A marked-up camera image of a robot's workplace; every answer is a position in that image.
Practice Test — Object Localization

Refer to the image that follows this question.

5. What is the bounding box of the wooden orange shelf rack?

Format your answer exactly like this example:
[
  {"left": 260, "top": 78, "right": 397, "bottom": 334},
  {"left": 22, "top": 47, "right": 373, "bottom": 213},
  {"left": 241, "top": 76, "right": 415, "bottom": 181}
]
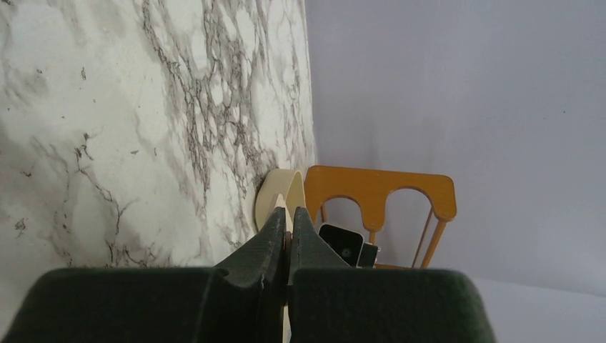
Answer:
[{"left": 304, "top": 165, "right": 457, "bottom": 269}]

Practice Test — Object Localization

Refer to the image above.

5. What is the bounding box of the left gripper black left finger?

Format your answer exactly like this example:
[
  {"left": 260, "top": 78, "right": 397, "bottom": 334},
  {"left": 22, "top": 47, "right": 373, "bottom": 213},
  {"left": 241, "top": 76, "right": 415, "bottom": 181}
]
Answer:
[{"left": 4, "top": 208, "right": 286, "bottom": 342}]

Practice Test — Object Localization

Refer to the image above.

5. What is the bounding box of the beige leather card holder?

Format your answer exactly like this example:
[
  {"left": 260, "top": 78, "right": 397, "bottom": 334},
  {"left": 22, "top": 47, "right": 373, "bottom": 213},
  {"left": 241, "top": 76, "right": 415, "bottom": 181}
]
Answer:
[{"left": 274, "top": 194, "right": 293, "bottom": 343}]

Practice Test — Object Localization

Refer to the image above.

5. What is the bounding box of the cream oval tray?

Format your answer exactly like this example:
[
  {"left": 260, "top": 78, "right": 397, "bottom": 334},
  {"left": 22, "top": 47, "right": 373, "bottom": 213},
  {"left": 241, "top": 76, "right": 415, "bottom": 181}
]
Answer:
[{"left": 254, "top": 169, "right": 307, "bottom": 232}]

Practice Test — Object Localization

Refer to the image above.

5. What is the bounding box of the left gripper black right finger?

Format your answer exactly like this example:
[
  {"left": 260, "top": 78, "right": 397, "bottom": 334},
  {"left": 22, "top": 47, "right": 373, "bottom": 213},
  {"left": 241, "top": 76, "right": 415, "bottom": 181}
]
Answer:
[{"left": 288, "top": 207, "right": 496, "bottom": 342}]

